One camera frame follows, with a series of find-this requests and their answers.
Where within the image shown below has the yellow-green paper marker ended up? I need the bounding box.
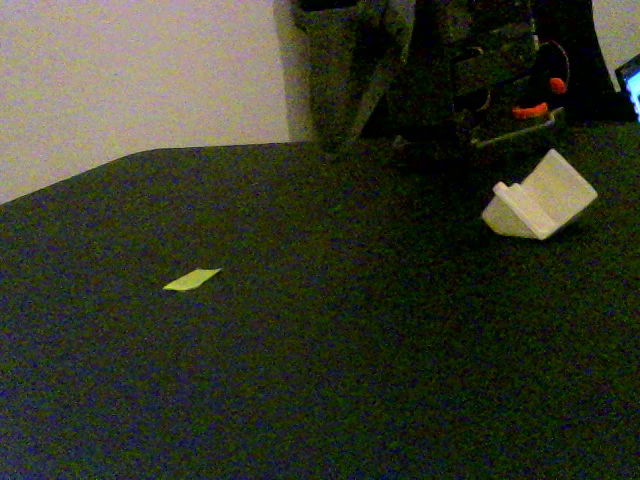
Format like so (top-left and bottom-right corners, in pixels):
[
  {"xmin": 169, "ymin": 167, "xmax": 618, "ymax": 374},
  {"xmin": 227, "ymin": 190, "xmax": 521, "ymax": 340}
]
[{"xmin": 162, "ymin": 267, "xmax": 223, "ymax": 293}]

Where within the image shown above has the blue-lit screen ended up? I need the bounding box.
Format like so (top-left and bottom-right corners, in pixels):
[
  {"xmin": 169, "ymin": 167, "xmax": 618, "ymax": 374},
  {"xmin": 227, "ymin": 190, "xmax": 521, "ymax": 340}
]
[{"xmin": 613, "ymin": 53, "xmax": 640, "ymax": 125}]

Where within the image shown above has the black clamp with orange tips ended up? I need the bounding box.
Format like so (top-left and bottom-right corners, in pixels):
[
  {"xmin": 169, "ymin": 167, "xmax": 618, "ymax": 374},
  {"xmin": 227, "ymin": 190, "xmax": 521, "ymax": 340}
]
[{"xmin": 510, "ymin": 39, "xmax": 571, "ymax": 121}]

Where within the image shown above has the white plastic bracket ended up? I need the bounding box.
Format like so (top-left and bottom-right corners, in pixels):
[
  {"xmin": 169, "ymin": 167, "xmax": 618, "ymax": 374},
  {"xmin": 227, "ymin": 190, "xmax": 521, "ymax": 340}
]
[{"xmin": 480, "ymin": 148, "xmax": 599, "ymax": 242}]

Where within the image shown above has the dark blue desk mat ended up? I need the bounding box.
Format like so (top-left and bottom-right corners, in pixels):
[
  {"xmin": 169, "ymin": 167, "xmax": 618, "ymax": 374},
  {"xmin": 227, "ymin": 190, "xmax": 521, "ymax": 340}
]
[{"xmin": 0, "ymin": 122, "xmax": 640, "ymax": 480}]

